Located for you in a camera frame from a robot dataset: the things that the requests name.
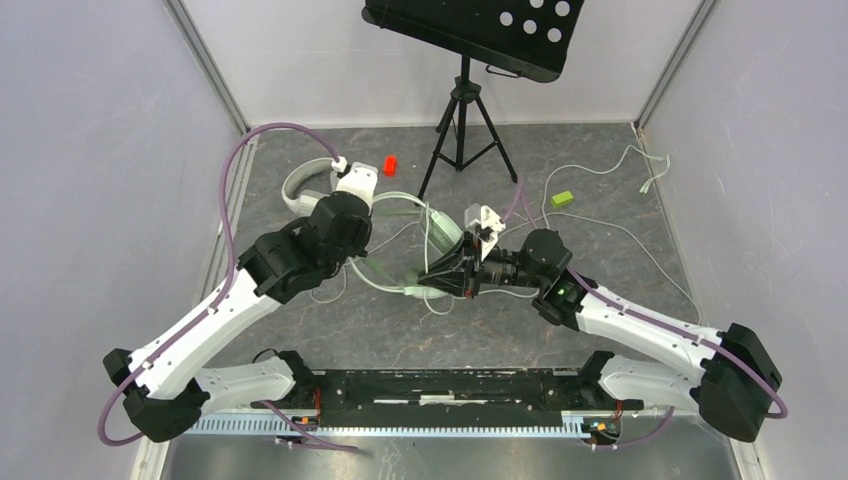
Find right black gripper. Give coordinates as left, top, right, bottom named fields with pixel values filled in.
left=416, top=231, right=545, bottom=300

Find green headphones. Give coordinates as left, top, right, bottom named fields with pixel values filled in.
left=347, top=191, right=462, bottom=303

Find green headphone cable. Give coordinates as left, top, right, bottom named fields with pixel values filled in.
left=421, top=145, right=702, bottom=326

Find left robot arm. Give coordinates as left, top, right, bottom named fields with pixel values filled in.
left=103, top=191, right=373, bottom=442

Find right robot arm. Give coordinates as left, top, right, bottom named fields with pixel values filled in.
left=417, top=229, right=789, bottom=443

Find white grey headphones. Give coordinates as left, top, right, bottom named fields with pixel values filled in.
left=281, top=157, right=339, bottom=217

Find red small block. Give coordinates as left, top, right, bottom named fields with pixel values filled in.
left=382, top=155, right=398, bottom=177

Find green small block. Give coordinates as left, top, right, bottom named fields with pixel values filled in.
left=550, top=191, right=574, bottom=208

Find black music stand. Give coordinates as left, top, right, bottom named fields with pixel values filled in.
left=361, top=0, right=584, bottom=198

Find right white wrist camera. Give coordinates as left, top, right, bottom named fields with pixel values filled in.
left=464, top=203, right=505, bottom=260

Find white headphone cable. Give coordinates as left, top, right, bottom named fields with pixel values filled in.
left=308, top=221, right=425, bottom=306

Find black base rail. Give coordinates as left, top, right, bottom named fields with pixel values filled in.
left=273, top=368, right=644, bottom=428

